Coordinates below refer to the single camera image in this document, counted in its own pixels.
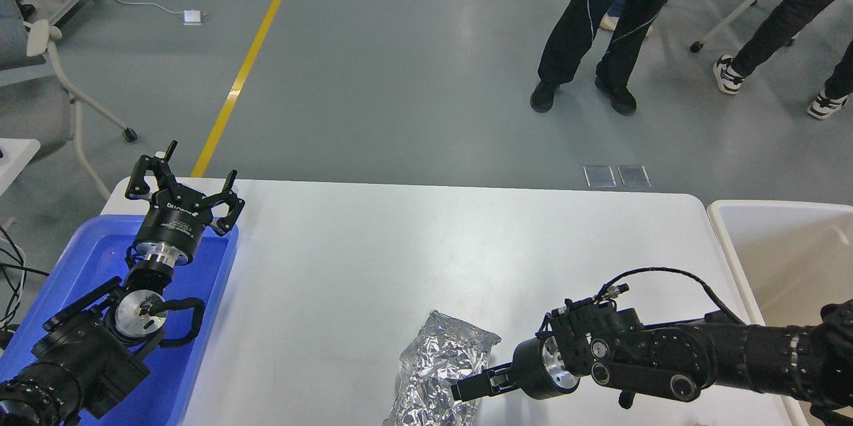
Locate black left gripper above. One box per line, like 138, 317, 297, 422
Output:
125, 141, 245, 267

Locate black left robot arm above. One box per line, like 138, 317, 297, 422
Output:
2, 141, 246, 425

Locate person in black tracksuit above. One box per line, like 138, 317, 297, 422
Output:
530, 0, 707, 115

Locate right metal floor plate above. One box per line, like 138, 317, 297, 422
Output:
616, 165, 652, 188

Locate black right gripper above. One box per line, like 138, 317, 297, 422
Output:
450, 336, 580, 402

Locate white power adapter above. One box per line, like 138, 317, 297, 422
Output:
182, 9, 205, 26

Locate white side table corner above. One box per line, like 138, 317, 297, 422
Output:
0, 137, 41, 195

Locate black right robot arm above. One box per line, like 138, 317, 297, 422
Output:
451, 277, 852, 425

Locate silver foil bag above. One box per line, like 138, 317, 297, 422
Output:
383, 310, 502, 425

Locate left metal floor plate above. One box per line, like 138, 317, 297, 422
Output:
584, 165, 616, 189

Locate white plastic bin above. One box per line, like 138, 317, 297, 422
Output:
706, 200, 853, 426

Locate grey office chair left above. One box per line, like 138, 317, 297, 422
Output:
1, 0, 137, 198

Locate blue plastic bin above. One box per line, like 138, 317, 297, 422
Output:
0, 215, 240, 426

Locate metal floor plate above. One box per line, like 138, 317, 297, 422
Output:
616, 165, 652, 188
584, 165, 616, 189

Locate black cables at left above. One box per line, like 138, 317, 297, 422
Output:
0, 226, 51, 347

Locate person with white sneakers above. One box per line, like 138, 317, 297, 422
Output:
712, 0, 852, 120

